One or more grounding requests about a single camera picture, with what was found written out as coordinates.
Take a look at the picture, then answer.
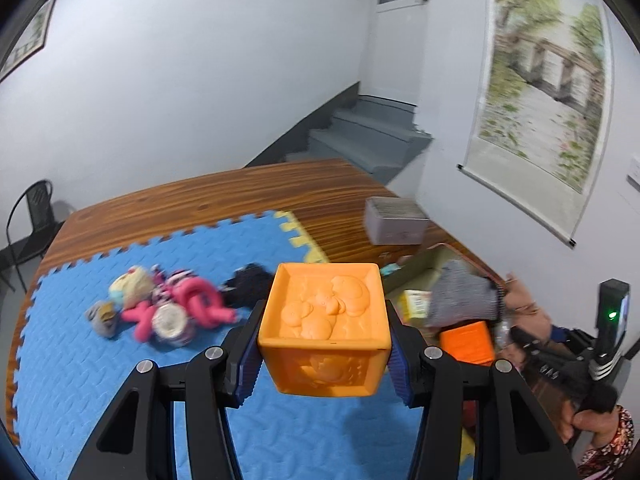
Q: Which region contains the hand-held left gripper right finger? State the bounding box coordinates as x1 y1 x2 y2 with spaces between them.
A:
382 304 577 480

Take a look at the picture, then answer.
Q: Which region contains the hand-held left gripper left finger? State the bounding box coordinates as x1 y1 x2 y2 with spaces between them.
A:
67 299 266 480

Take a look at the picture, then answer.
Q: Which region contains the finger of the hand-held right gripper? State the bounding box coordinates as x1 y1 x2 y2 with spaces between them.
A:
480 274 507 322

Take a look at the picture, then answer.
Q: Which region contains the grey knitted sock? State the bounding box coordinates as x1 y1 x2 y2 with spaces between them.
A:
426 259 501 329

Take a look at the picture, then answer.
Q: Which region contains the cardboard storage box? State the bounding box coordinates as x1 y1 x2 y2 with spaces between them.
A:
382 242 507 366

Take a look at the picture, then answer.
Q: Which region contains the orange embossed soft cube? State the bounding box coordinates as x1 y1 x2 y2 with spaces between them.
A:
257 261 392 399

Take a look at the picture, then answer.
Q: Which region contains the person's right forearm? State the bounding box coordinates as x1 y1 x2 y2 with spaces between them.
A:
576 405 640 480

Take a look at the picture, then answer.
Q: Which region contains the person's right hand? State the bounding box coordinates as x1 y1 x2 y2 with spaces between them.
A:
556 394 626 444

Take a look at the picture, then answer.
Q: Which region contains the orange ribbed block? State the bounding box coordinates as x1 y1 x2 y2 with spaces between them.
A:
439 321 497 366

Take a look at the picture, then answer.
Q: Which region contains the yellow small carton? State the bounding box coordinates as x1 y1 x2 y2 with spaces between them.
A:
397 288 434 322

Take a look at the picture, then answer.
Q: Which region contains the pink looped plush toy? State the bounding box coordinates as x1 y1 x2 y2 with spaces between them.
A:
121 275 239 344

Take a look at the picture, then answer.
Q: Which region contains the dark cloth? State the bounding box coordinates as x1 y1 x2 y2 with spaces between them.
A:
220 262 276 310

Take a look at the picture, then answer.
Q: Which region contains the pink black striped toy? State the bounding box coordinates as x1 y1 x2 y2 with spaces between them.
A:
152 267 195 307

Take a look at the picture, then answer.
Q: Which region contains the grey rectangular box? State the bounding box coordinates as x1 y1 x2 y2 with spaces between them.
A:
364 196 430 245

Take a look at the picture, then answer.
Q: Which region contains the yellow foam mat tile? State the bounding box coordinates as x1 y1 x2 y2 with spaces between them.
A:
276 210 332 264

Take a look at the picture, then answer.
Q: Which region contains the pale round plush toy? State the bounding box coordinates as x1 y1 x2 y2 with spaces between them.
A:
109 266 156 310

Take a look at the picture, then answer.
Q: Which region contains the small grey plush toy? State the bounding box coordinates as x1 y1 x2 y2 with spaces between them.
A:
85 301 120 339

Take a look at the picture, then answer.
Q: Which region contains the blue foam puzzle mat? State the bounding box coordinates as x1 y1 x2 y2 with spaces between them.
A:
10 210 482 480

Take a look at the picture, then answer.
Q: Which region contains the wooden desk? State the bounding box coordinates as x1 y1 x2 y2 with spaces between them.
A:
12 157 507 480

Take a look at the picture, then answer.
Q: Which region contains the grey staircase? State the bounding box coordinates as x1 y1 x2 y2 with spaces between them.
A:
244 81 434 187

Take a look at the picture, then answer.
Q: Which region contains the black metal chair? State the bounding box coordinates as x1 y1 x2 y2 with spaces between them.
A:
0 178 69 295

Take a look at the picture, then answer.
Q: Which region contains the landscape wall scroll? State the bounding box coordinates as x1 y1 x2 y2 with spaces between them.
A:
456 0 617 251

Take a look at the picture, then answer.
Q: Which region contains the framed wall picture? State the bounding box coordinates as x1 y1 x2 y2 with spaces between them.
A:
0 0 62 84

